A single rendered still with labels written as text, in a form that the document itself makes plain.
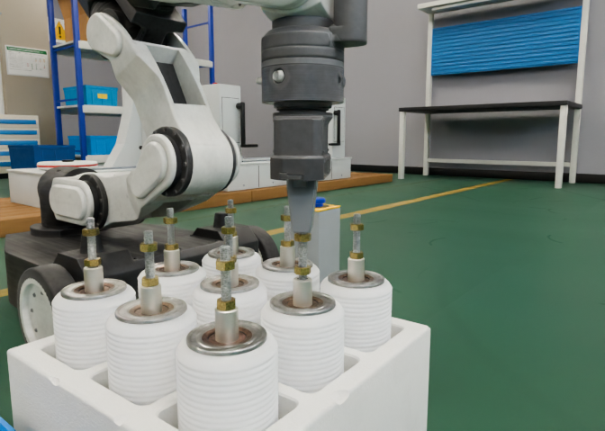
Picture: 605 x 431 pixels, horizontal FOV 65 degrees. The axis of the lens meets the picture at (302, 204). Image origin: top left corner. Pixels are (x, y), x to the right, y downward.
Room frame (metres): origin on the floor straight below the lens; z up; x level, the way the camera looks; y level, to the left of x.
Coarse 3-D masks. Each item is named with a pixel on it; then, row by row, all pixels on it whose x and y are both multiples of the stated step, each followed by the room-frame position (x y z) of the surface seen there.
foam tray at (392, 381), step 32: (32, 352) 0.55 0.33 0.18; (352, 352) 0.55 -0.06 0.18; (384, 352) 0.55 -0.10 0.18; (416, 352) 0.59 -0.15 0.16; (32, 384) 0.51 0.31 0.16; (64, 384) 0.47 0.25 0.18; (96, 384) 0.47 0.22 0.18; (352, 384) 0.47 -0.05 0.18; (384, 384) 0.52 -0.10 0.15; (416, 384) 0.59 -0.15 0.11; (32, 416) 0.52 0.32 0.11; (64, 416) 0.47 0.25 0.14; (96, 416) 0.43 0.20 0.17; (128, 416) 0.41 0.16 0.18; (160, 416) 0.42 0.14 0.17; (288, 416) 0.41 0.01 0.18; (320, 416) 0.42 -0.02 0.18; (352, 416) 0.46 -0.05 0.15; (384, 416) 0.52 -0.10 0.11; (416, 416) 0.60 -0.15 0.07
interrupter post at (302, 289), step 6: (294, 282) 0.52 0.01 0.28; (300, 282) 0.51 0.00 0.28; (306, 282) 0.51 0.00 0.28; (294, 288) 0.52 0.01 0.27; (300, 288) 0.51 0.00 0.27; (306, 288) 0.51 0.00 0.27; (294, 294) 0.52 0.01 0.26; (300, 294) 0.51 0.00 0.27; (306, 294) 0.51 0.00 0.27; (294, 300) 0.52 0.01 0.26; (300, 300) 0.51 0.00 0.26; (306, 300) 0.51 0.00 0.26; (300, 306) 0.51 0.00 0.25; (306, 306) 0.51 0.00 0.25
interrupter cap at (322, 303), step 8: (280, 296) 0.54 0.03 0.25; (288, 296) 0.54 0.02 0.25; (312, 296) 0.54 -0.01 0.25; (320, 296) 0.54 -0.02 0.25; (328, 296) 0.54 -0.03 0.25; (272, 304) 0.51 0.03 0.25; (280, 304) 0.51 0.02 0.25; (288, 304) 0.52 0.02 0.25; (312, 304) 0.52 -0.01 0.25; (320, 304) 0.51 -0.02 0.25; (328, 304) 0.51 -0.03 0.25; (280, 312) 0.49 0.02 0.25; (288, 312) 0.49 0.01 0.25; (296, 312) 0.49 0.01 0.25; (304, 312) 0.48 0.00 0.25; (312, 312) 0.49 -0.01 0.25; (320, 312) 0.49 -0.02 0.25
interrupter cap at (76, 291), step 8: (104, 280) 0.60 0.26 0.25; (112, 280) 0.60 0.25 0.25; (120, 280) 0.60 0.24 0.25; (64, 288) 0.57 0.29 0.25; (72, 288) 0.57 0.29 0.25; (80, 288) 0.57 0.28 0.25; (104, 288) 0.58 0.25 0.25; (112, 288) 0.57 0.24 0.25; (120, 288) 0.57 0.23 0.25; (64, 296) 0.54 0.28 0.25; (72, 296) 0.54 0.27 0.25; (80, 296) 0.54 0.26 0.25; (88, 296) 0.54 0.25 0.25; (96, 296) 0.54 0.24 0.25; (104, 296) 0.54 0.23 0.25
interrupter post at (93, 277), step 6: (84, 270) 0.56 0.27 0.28; (90, 270) 0.56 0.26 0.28; (96, 270) 0.56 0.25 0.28; (102, 270) 0.57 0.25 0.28; (84, 276) 0.56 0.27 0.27; (90, 276) 0.56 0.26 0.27; (96, 276) 0.56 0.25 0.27; (102, 276) 0.57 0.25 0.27; (90, 282) 0.56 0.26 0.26; (96, 282) 0.56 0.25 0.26; (102, 282) 0.57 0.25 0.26; (90, 288) 0.56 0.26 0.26; (96, 288) 0.56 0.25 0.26; (102, 288) 0.57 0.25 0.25
